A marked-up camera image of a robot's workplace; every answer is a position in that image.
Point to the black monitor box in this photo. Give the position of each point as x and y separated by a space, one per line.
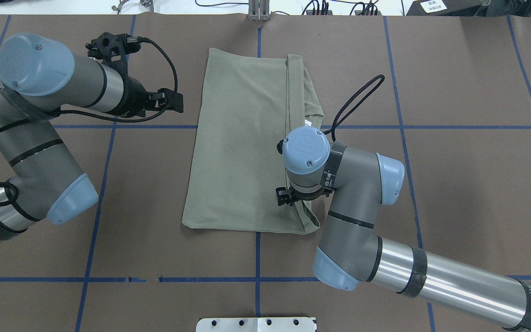
454 8

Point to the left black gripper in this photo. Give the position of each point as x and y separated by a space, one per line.
132 96

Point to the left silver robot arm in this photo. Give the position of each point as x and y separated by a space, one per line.
41 79

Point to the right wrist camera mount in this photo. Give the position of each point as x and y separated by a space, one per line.
285 196

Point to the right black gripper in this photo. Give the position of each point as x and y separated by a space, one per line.
285 198

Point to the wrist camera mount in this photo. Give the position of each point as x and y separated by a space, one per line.
112 49
285 196

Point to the aluminium frame post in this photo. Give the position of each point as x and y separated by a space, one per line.
259 10

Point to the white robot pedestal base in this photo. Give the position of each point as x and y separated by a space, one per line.
257 324

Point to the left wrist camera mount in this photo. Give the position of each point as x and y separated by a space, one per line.
112 49

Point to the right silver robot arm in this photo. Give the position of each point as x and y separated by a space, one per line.
448 221

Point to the olive green long-sleeve shirt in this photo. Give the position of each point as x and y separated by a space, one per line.
248 105

